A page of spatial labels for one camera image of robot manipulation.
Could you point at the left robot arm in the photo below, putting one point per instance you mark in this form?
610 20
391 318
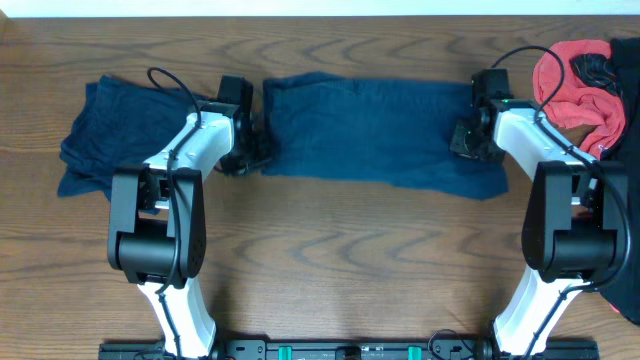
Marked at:
157 226

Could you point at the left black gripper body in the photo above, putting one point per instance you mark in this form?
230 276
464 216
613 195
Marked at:
252 161

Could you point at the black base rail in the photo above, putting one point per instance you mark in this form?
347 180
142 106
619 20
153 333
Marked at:
440 348

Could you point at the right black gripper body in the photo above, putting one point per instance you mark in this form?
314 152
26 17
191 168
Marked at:
466 145

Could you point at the black garment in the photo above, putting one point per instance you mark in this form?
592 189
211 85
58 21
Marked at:
619 75

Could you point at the navy blue shorts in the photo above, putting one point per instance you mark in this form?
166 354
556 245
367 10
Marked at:
377 130

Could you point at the red cloth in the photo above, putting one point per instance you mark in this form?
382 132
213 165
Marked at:
573 102

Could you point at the folded navy blue garment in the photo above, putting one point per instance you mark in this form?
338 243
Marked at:
121 123

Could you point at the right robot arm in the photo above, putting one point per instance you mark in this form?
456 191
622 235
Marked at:
576 235

